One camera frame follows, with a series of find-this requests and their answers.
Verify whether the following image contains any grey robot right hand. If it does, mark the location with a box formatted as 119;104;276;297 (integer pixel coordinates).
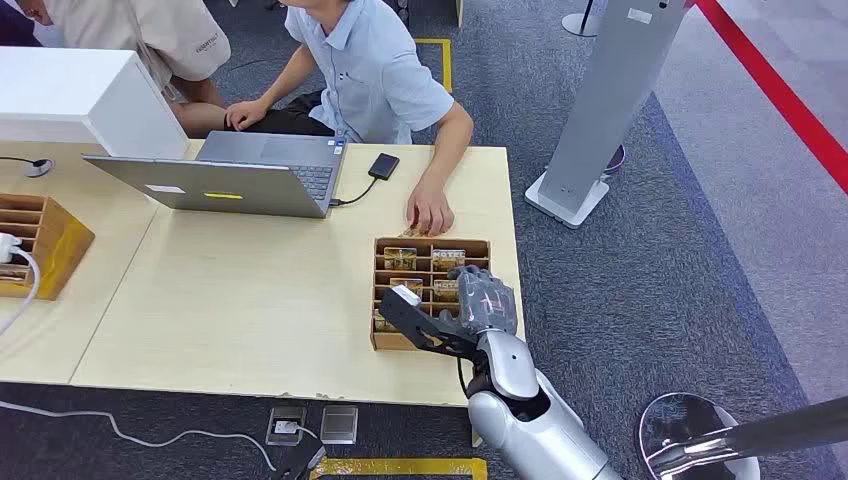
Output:
437;265;519;337

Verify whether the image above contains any grey kiosk stand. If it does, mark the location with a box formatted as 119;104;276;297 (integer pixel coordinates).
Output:
523;0;691;231

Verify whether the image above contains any small black device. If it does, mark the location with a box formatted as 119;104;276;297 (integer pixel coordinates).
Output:
367;152;401;182

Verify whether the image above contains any person's right hand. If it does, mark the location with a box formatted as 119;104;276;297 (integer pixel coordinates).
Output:
225;99;270;132

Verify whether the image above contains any person's left hand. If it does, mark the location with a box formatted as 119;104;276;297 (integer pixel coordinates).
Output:
405;176;456;238

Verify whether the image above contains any white plug adapter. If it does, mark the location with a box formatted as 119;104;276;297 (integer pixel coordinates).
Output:
0;232;25;266

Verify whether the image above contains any person in beige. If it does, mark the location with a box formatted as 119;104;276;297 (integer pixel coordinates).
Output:
13;0;232;140

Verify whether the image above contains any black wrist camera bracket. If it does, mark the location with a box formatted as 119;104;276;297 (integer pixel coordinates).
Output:
378;286;483;363

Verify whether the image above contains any grey open laptop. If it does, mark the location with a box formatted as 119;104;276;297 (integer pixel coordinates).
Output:
82;130;348;221

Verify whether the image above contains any person in light blue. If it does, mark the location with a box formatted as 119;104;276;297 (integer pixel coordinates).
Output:
225;0;476;238

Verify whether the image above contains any white cable on floor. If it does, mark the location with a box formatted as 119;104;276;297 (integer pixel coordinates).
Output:
0;399;279;474

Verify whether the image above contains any floor socket with white plug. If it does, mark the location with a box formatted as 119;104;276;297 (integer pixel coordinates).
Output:
264;405;309;448

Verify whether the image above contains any white cable on desk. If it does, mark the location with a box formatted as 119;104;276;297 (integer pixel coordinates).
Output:
0;247;42;337

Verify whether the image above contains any black laptop cable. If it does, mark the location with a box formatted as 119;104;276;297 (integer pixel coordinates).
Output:
328;175;380;209

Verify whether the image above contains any black floor plug adapter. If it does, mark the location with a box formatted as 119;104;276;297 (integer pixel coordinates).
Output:
270;444;328;480

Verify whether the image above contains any wooden card holder box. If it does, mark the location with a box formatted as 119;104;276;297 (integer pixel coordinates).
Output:
369;236;492;352

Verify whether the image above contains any wooden card holder with yellow tape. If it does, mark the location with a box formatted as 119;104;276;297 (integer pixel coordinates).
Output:
0;192;97;303

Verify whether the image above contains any closed metal floor socket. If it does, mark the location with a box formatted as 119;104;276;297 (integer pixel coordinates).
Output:
319;404;360;446

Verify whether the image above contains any white round stand base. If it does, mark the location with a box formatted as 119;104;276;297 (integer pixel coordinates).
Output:
561;0;603;38

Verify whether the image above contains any chrome stanchion base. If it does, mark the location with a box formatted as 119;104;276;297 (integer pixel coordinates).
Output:
637;392;762;480

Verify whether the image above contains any white box housing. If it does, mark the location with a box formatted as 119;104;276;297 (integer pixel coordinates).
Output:
0;46;192;161

